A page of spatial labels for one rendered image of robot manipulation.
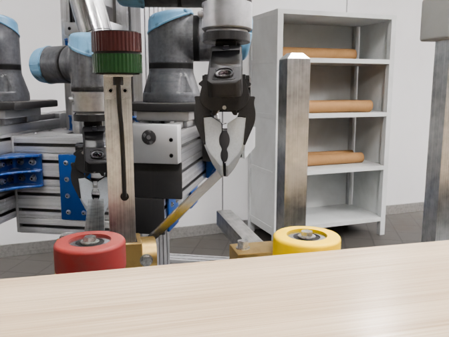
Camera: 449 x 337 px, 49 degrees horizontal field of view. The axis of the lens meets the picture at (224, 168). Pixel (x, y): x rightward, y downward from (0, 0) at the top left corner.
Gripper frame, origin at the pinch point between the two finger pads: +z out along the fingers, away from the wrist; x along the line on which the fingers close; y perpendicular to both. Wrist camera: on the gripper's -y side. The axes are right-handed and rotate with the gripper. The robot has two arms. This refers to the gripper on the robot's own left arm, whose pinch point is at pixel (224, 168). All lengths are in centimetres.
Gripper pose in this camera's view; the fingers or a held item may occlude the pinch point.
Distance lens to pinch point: 73.1
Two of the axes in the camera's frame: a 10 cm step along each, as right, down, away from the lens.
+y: 0.9, -1.1, 9.9
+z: -0.1, 9.9, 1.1
